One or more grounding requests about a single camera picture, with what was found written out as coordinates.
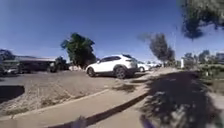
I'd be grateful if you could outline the white car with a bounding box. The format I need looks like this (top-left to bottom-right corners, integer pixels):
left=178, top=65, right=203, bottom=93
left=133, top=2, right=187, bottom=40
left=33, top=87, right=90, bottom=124
left=85, top=54, right=139, bottom=80

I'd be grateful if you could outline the row of parked cars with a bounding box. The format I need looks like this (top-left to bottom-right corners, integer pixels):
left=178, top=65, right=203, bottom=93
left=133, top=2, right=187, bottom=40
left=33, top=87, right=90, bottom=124
left=136, top=61, right=163, bottom=73

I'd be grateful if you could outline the overhanging tree foliage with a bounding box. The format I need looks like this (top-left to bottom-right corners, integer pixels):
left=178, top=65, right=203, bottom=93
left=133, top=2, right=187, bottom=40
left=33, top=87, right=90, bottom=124
left=179, top=0, right=224, bottom=40

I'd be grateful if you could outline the low building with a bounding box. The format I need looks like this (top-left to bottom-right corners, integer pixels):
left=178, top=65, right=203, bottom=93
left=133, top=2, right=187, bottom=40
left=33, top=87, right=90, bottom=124
left=0, top=55, right=58, bottom=75

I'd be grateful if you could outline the green hedge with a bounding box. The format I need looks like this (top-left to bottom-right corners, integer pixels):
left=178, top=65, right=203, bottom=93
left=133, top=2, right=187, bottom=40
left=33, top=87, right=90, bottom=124
left=197, top=63, right=224, bottom=80

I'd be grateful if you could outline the concrete kerb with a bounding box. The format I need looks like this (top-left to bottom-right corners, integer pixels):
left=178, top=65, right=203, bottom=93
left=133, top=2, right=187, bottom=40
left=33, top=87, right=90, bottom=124
left=0, top=87, right=151, bottom=128

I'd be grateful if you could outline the tall thin tree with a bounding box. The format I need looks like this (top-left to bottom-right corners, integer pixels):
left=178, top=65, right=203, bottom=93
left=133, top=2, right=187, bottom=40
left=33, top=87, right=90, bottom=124
left=146, top=32, right=176, bottom=67

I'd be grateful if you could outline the grey asphalt parking lot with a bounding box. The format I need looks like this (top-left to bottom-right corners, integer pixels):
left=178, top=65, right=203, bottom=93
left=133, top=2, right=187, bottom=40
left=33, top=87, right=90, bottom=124
left=0, top=69, right=158, bottom=118

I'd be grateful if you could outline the dry grass strip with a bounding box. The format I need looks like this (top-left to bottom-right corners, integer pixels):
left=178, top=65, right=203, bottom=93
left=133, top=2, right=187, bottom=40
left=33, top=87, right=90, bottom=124
left=199, top=77, right=224, bottom=96

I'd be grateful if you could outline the dark green tree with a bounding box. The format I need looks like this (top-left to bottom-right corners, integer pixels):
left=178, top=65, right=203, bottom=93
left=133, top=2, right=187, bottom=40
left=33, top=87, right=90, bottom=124
left=60, top=32, right=98, bottom=70

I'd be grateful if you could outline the dark vehicle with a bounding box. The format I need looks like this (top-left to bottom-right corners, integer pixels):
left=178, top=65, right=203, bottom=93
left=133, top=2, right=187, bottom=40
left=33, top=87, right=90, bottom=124
left=46, top=55, right=70, bottom=74

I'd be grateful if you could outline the pale concrete pavement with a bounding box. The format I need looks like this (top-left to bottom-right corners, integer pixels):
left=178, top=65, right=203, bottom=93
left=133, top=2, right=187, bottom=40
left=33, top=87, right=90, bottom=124
left=87, top=67, right=224, bottom=128

